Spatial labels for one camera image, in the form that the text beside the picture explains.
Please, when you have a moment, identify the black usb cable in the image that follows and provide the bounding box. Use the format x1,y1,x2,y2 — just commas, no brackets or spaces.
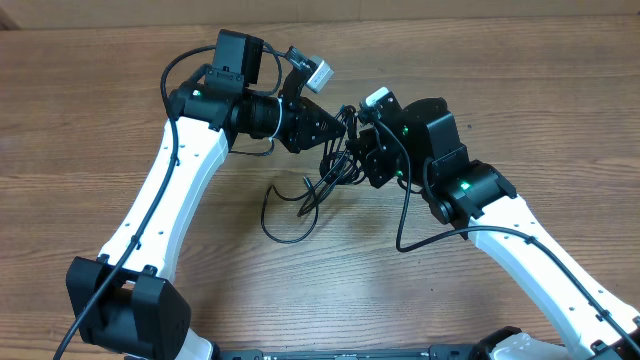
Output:
297,103,369,219

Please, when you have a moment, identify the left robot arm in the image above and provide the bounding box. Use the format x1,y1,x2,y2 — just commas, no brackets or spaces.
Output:
66,30,346,359

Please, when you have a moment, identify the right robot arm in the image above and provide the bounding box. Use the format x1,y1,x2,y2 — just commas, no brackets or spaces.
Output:
348,87,639,359

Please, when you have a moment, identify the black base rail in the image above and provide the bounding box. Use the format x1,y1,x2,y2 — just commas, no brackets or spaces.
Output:
124,342,566,360

